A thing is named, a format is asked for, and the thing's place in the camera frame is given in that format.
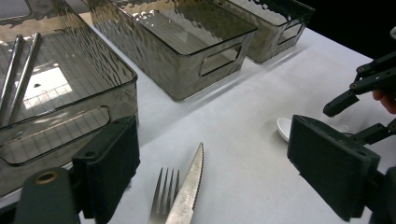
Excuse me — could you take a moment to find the black curtain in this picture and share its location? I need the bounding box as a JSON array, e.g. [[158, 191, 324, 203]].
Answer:
[[297, 0, 396, 61]]

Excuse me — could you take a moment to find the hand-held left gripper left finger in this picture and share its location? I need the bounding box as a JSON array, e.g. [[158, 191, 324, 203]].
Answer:
[[72, 115, 141, 224]]

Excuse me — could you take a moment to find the smoky clear bin with chopsticks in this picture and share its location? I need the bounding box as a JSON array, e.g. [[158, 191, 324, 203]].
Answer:
[[0, 0, 139, 199]]

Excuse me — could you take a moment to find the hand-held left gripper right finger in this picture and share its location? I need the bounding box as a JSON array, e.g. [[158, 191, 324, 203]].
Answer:
[[287, 114, 381, 222]]

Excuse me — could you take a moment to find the metal fork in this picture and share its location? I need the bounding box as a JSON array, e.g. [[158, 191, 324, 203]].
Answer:
[[148, 167, 181, 224]]

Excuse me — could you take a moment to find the smoky clear bin with spoon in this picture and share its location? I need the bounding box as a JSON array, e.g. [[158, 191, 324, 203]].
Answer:
[[87, 0, 258, 102]]

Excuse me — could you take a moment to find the serrated metal knife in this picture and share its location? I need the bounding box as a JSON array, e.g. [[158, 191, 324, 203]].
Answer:
[[164, 142, 205, 224]]

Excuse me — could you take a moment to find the white table cover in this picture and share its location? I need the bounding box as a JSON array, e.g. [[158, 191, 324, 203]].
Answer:
[[78, 27, 396, 224]]

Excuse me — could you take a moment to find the white ceramic spoon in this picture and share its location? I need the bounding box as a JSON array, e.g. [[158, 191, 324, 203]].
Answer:
[[276, 117, 351, 144]]

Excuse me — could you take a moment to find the smoky clear bin with knife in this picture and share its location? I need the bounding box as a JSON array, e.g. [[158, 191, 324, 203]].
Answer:
[[214, 0, 316, 64]]

